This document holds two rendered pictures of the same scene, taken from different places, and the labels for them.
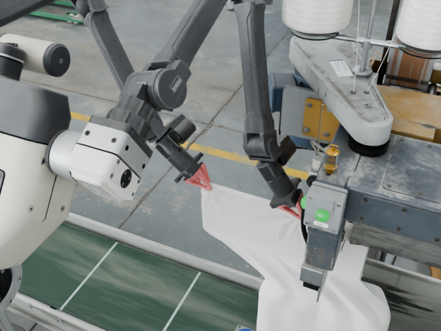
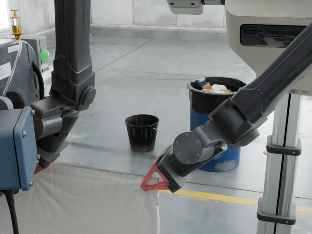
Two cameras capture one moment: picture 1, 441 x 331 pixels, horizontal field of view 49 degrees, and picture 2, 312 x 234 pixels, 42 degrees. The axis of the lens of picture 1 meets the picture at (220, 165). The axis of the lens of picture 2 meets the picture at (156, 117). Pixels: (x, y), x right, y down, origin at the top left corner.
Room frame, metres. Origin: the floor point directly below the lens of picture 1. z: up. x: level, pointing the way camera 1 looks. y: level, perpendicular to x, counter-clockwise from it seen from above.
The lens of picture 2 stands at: (1.82, -0.06, 1.50)
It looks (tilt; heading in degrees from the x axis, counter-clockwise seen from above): 20 degrees down; 171
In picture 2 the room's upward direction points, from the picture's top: straight up
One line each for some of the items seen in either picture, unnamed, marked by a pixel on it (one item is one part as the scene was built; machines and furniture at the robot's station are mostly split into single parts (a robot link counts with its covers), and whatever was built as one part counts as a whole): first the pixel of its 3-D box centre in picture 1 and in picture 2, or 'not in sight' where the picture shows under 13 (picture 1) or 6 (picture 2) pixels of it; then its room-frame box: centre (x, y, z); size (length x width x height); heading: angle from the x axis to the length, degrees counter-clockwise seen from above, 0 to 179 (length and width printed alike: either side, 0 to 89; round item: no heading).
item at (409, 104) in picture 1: (392, 135); not in sight; (1.14, -0.50, 1.18); 0.34 x 0.25 x 0.31; 154
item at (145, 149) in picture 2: not in sight; (142, 133); (-1.44, 0.34, 0.13); 0.30 x 0.30 x 0.26
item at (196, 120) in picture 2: not in sight; (216, 124); (-1.08, 0.88, 0.32); 0.51 x 0.48 x 0.65; 154
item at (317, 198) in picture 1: (325, 207); (30, 54); (0.73, -0.22, 1.28); 0.08 x 0.05 x 0.09; 64
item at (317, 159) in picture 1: (316, 182); not in sight; (0.98, -0.26, 1.14); 0.05 x 0.04 x 0.16; 154
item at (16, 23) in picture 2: (331, 158); (16, 25); (0.79, -0.23, 1.37); 0.03 x 0.02 x 0.03; 64
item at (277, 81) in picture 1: (281, 95); (6, 155); (1.27, -0.19, 1.25); 0.10 x 0.08 x 0.12; 179
